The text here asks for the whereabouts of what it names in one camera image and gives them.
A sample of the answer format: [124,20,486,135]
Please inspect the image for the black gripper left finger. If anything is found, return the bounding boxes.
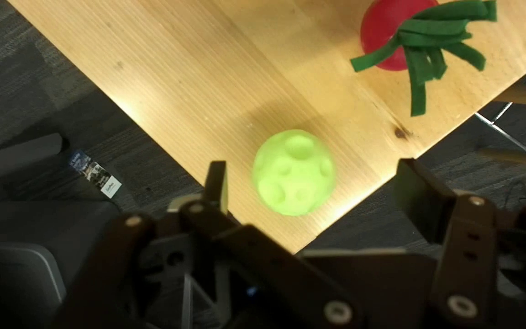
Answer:
[203,160,228,212]

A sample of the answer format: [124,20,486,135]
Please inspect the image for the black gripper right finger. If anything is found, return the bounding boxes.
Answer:
[393,159,457,235]

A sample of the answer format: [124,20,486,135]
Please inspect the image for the light green dimpled toy ball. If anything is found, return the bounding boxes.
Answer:
[252,129,336,217]

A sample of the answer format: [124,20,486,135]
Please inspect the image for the red toy radish green leaves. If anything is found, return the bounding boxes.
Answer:
[351,0,497,116]

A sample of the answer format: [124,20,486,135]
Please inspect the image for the grey office chair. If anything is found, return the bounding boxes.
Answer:
[0,131,88,329]

